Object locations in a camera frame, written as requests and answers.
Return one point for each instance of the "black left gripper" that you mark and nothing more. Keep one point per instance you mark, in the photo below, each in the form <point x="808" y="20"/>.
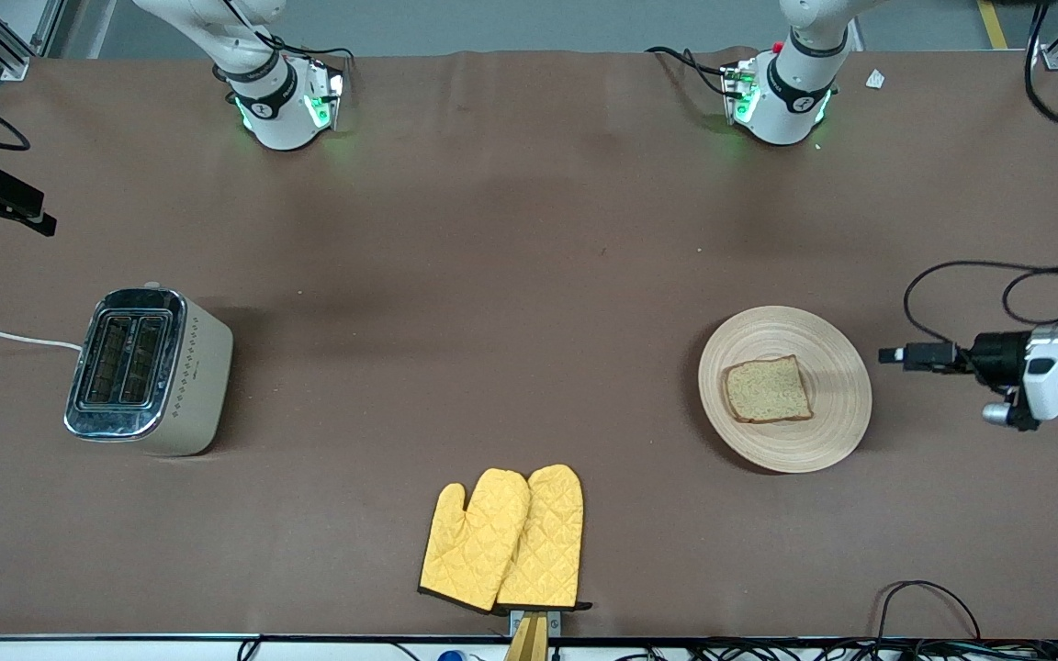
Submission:
<point x="996" y="355"/>

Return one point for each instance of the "round wooden plate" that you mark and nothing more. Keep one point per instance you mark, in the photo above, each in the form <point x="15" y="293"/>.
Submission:
<point x="823" y="431"/>

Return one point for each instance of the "brown bread slice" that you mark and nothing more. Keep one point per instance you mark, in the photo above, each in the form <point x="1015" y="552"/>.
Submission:
<point x="768" y="390"/>

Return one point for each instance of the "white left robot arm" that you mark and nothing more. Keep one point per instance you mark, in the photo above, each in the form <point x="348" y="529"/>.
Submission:
<point x="791" y="101"/>

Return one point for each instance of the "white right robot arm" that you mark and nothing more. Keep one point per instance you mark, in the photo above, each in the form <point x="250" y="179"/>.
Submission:
<point x="276" y="110"/>

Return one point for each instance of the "cream and chrome toaster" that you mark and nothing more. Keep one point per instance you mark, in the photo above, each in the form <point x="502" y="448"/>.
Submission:
<point x="189" y="367"/>

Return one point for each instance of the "small white paper scrap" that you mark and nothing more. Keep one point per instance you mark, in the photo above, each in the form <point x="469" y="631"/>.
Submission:
<point x="875" y="79"/>

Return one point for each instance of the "brown table cover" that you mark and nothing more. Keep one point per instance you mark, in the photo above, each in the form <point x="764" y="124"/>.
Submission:
<point x="529" y="229"/>

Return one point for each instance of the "yellow quilted oven mitt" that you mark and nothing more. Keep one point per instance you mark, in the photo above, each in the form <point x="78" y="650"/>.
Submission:
<point x="547" y="542"/>

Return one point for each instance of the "yellow quilted mitt with thumb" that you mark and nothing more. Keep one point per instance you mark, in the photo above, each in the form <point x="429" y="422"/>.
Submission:
<point x="474" y="542"/>

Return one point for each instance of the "grey metal bracket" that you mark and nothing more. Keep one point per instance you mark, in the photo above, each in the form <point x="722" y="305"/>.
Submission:
<point x="555" y="622"/>

